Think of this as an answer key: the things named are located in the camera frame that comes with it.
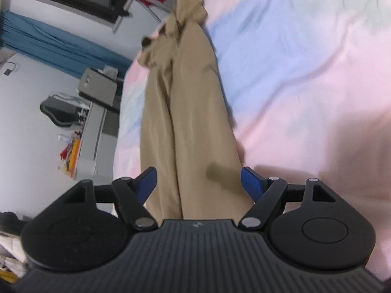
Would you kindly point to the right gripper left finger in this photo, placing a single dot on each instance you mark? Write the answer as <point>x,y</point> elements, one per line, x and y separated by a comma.
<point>131,195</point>

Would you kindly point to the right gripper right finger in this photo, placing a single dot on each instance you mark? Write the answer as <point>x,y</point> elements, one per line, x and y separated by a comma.
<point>268,197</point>

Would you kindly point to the tan hoodie with white print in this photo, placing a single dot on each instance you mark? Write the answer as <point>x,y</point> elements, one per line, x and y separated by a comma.
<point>186,131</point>

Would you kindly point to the orange box on desk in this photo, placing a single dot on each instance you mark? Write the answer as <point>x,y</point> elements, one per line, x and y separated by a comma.
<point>69,155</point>

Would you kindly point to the wavy vanity mirror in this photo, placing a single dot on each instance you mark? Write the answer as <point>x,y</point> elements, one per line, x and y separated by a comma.
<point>64,110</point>

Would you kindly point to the black and beige chair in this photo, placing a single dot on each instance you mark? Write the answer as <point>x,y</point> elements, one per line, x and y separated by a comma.
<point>102,87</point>

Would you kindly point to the pastel rainbow bed cover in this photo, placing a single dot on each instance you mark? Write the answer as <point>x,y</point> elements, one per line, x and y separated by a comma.
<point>308,83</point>

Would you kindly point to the blue curtain left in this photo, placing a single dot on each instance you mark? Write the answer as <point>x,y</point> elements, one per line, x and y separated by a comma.
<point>57,48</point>

